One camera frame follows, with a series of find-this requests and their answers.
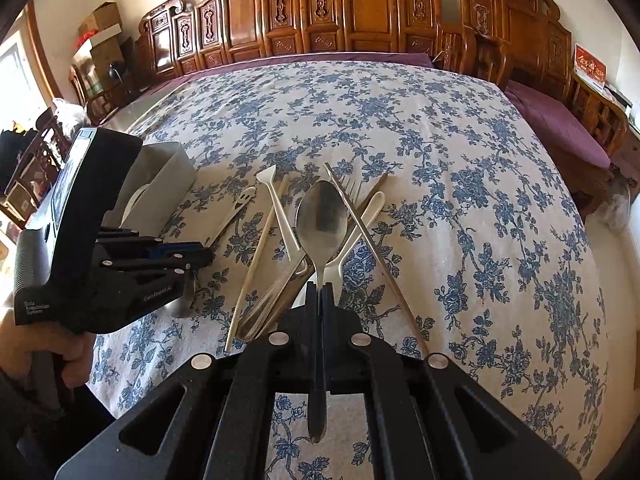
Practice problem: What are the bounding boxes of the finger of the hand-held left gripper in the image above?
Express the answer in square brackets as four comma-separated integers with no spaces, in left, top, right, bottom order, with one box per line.
[97,254,212,281]
[97,226,203,257]

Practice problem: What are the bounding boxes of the metal fork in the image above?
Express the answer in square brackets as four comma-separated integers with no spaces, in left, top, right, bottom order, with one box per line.
[234,176,365,341]

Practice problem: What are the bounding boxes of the cream plastic chopstick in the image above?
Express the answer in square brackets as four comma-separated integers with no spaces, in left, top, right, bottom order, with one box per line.
[224,175,291,353]

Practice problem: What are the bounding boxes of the person's left hand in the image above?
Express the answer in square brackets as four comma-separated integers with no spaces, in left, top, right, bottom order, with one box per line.
[0,307,97,391]

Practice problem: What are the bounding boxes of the brown cardboard box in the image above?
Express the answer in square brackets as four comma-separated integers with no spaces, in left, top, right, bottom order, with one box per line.
[76,2,124,37]

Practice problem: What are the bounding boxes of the short carved wooden bench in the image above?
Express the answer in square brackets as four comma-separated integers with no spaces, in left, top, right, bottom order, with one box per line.
[460,0,632,213]

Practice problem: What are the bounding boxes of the grey metal utensil tray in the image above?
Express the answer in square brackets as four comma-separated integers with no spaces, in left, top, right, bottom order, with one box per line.
[107,141,199,319]

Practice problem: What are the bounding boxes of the large white soup spoon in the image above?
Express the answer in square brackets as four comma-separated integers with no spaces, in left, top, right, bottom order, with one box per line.
[121,184,152,226]

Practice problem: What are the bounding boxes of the wooden side table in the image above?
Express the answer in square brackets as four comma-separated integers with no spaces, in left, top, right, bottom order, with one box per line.
[604,83,640,135]

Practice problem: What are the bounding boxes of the metal chopstick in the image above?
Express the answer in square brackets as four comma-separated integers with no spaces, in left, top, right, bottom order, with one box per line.
[345,174,390,226]

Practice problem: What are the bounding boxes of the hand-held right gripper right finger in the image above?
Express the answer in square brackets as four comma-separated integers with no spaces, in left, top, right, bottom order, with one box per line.
[322,282,584,480]

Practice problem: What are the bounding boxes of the white flared-tip plastic utensil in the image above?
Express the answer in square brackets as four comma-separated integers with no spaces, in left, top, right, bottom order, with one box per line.
[256,165,301,262]

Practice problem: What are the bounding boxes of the dark wooden chair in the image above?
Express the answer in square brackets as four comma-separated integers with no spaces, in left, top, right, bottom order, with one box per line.
[69,60,132,126]

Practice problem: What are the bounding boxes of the translucent plastic bag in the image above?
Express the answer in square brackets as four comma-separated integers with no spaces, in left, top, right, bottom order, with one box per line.
[599,179,637,232]

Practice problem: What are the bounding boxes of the metal spoon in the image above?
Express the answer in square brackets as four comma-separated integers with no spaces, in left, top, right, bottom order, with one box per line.
[295,180,349,445]

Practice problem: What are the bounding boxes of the slim white plastic spoon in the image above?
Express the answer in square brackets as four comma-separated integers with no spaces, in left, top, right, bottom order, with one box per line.
[322,190,386,288]

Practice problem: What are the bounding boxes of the long carved wooden bench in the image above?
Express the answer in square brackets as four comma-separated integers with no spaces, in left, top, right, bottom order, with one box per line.
[132,0,516,92]

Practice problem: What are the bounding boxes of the white cardboard box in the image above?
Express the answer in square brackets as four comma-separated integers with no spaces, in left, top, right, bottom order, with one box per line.
[71,24,124,63]

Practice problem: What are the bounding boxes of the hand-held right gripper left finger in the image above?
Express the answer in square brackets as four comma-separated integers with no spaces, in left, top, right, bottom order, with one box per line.
[55,282,321,480]

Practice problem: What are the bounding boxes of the wooden chopsticks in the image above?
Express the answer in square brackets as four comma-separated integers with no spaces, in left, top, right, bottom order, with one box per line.
[323,162,432,359]

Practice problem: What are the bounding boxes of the blue floral tablecloth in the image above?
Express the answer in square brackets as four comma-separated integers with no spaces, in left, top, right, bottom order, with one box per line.
[87,57,609,480]

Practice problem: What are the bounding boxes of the short purple seat cushion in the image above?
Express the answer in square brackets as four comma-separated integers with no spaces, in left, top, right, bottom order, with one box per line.
[504,80,612,172]

